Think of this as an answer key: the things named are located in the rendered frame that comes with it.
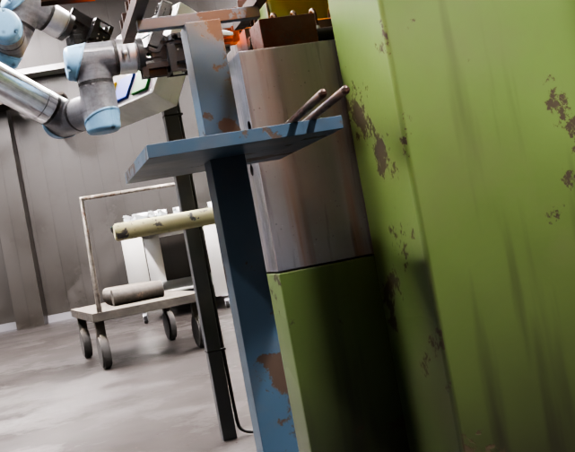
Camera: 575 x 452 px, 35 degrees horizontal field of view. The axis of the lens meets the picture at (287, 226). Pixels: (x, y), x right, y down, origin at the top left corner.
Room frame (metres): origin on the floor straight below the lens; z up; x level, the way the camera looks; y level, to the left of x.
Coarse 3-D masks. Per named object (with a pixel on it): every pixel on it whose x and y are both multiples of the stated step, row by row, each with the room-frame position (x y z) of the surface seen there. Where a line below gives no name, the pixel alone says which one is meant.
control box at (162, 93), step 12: (180, 12) 2.45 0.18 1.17; (192, 12) 2.47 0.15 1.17; (120, 36) 2.68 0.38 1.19; (144, 36) 2.54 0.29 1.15; (180, 72) 2.42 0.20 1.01; (132, 84) 2.48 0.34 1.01; (156, 84) 2.37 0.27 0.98; (168, 84) 2.39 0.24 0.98; (180, 84) 2.42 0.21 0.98; (132, 96) 2.45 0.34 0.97; (144, 96) 2.39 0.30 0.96; (156, 96) 2.38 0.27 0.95; (168, 96) 2.39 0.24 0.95; (120, 108) 2.50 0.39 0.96; (132, 108) 2.48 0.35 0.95; (144, 108) 2.46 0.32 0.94; (156, 108) 2.44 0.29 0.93; (168, 108) 2.43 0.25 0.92; (120, 120) 2.57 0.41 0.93; (132, 120) 2.56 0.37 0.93
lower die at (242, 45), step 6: (330, 18) 2.03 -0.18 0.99; (318, 24) 2.02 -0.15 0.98; (324, 24) 2.02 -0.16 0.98; (330, 24) 2.03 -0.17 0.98; (240, 30) 2.02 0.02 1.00; (246, 30) 1.98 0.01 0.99; (240, 36) 2.01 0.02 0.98; (246, 36) 1.98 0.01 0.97; (240, 42) 2.02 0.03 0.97; (246, 42) 1.98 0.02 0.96; (234, 48) 2.09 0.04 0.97; (240, 48) 2.03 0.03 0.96; (246, 48) 1.99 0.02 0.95; (228, 54) 2.15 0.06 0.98; (234, 54) 2.09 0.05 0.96; (228, 60) 2.16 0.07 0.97
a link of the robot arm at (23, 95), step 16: (0, 64) 1.91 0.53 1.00; (0, 80) 1.90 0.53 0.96; (16, 80) 1.93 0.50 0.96; (32, 80) 1.97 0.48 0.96; (0, 96) 1.92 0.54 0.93; (16, 96) 1.93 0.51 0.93; (32, 96) 1.95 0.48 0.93; (48, 96) 1.98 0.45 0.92; (32, 112) 1.97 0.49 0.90; (48, 112) 1.98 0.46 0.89; (64, 112) 1.99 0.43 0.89; (48, 128) 2.05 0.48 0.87; (64, 128) 2.02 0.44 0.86
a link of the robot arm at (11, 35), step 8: (0, 8) 2.05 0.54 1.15; (0, 16) 2.05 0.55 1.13; (8, 16) 2.05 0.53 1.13; (16, 16) 2.06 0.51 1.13; (0, 24) 2.05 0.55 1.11; (8, 24) 2.05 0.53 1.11; (16, 24) 2.06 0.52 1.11; (0, 32) 2.05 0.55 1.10; (8, 32) 2.05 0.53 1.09; (16, 32) 2.06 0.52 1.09; (0, 40) 2.06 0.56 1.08; (8, 40) 2.07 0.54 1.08; (16, 40) 2.10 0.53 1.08; (0, 48) 2.15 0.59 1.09; (8, 48) 2.14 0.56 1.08; (16, 48) 2.16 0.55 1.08
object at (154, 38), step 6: (162, 0) 1.99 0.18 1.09; (162, 6) 1.99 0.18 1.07; (168, 6) 2.00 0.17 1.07; (156, 12) 2.00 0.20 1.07; (162, 12) 1.99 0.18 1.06; (168, 12) 1.99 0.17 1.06; (162, 30) 1.99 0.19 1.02; (150, 36) 1.98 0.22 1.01; (156, 36) 1.98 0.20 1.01; (150, 42) 1.98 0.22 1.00; (156, 42) 1.98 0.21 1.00; (156, 48) 1.99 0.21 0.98
